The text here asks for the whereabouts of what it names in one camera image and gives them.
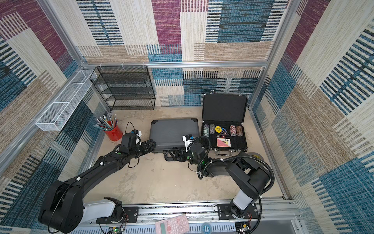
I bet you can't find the yellow dealer button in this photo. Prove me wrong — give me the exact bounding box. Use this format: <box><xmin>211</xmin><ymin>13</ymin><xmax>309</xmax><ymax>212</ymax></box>
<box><xmin>215</xmin><ymin>126</ymin><xmax>222</xmax><ymax>133</ymax></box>

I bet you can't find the black poker set case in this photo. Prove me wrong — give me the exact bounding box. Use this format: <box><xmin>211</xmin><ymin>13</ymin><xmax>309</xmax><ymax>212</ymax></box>
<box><xmin>201</xmin><ymin>94</ymin><xmax>248</xmax><ymax>152</ymax></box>

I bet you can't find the white mesh wall basket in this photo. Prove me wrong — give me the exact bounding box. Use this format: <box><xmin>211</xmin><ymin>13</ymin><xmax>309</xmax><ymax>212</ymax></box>
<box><xmin>36</xmin><ymin>70</ymin><xmax>94</xmax><ymax>131</ymax></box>

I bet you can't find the red poker chip stack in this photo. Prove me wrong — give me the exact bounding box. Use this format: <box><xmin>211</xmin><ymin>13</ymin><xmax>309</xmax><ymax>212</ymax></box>
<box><xmin>229</xmin><ymin>125</ymin><xmax>237</xmax><ymax>137</ymax></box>

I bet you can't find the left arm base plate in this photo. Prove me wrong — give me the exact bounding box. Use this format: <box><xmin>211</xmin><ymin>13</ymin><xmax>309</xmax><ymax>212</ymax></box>
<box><xmin>96</xmin><ymin>206</ymin><xmax>139</xmax><ymax>225</ymax></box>

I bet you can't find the pink playing card deck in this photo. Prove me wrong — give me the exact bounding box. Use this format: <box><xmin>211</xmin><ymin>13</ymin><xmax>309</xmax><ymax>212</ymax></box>
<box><xmin>216</xmin><ymin>138</ymin><xmax>231</xmax><ymax>148</ymax></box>

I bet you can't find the grey poker chip stack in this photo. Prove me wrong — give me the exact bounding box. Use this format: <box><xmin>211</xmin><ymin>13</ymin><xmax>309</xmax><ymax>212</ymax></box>
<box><xmin>209</xmin><ymin>124</ymin><xmax>215</xmax><ymax>134</ymax></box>

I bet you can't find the grey tape roll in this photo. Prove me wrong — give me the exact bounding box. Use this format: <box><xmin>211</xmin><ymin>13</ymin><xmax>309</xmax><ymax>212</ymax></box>
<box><xmin>247</xmin><ymin>152</ymin><xmax>264</xmax><ymax>160</ymax></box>

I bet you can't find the grey poker set case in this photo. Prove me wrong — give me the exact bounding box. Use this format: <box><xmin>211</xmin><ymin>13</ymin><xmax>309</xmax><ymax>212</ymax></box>
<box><xmin>150</xmin><ymin>118</ymin><xmax>200</xmax><ymax>161</ymax></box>

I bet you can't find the brown poker chip stack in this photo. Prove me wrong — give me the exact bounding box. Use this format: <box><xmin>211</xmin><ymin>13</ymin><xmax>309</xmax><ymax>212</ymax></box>
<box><xmin>236</xmin><ymin>126</ymin><xmax>243</xmax><ymax>137</ymax></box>

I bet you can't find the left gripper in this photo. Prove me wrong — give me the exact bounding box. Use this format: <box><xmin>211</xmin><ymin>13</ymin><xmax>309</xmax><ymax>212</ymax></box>
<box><xmin>130</xmin><ymin>140</ymin><xmax>157</xmax><ymax>160</ymax></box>

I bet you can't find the blue tape roll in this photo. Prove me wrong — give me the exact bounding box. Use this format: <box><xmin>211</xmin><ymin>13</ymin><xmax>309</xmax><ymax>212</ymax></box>
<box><xmin>201</xmin><ymin>223</ymin><xmax>212</xmax><ymax>234</ymax></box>

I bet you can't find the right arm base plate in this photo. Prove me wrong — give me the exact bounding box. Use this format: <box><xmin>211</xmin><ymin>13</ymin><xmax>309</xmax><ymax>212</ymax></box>
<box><xmin>213</xmin><ymin>203</ymin><xmax>259</xmax><ymax>220</ymax></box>

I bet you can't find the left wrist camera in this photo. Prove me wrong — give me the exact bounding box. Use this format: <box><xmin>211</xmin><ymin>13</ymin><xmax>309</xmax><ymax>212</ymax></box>
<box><xmin>121</xmin><ymin>130</ymin><xmax>142</xmax><ymax>148</ymax></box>

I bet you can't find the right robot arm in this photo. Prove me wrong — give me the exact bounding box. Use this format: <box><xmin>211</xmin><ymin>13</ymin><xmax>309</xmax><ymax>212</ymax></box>
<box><xmin>164</xmin><ymin>143</ymin><xmax>275</xmax><ymax>219</ymax></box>

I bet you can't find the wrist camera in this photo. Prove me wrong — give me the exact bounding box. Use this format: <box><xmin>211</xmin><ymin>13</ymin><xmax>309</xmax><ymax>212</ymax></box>
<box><xmin>182</xmin><ymin>135</ymin><xmax>194</xmax><ymax>152</ymax></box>
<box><xmin>121</xmin><ymin>130</ymin><xmax>142</xmax><ymax>148</ymax></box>

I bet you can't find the black mesh shelf rack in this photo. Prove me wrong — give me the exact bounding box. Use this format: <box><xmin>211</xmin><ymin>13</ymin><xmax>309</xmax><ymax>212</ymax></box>
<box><xmin>90</xmin><ymin>65</ymin><xmax>156</xmax><ymax>111</ymax></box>

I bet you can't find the pink calculator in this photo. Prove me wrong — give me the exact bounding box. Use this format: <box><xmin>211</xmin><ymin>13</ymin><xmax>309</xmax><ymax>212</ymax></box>
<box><xmin>155</xmin><ymin>214</ymin><xmax>190</xmax><ymax>234</ymax></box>

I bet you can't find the red metal pencil bucket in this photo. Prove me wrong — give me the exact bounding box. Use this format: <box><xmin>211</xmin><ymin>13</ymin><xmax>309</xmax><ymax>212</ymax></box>
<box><xmin>104</xmin><ymin>121</ymin><xmax>123</xmax><ymax>141</ymax></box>

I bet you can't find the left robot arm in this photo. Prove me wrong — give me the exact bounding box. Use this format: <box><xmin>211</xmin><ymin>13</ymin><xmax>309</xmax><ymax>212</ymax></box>
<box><xmin>38</xmin><ymin>140</ymin><xmax>155</xmax><ymax>234</ymax></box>

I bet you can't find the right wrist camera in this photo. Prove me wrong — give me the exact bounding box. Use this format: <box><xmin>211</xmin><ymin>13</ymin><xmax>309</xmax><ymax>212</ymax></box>
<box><xmin>182</xmin><ymin>135</ymin><xmax>194</xmax><ymax>152</ymax></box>

